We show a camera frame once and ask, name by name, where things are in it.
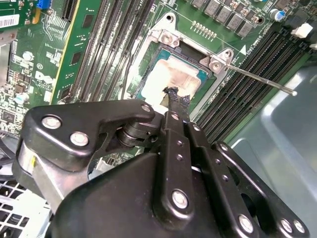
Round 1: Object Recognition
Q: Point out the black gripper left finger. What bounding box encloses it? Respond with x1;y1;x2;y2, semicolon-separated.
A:
11;86;197;231

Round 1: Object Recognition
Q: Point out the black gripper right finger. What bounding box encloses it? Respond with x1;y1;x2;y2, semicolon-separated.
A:
184;97;311;238

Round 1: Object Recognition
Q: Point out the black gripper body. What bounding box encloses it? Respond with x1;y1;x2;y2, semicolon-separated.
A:
53;153;240;238

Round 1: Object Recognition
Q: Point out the metal CPU socket cover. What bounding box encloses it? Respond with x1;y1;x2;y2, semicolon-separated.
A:
133;28;235;117

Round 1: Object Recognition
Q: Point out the thin metal locking lever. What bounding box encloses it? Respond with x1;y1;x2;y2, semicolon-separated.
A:
222;62;299;97
120;51;136;102

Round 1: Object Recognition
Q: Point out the silver CPU chip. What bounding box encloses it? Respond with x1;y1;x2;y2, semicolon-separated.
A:
126;47;216;111

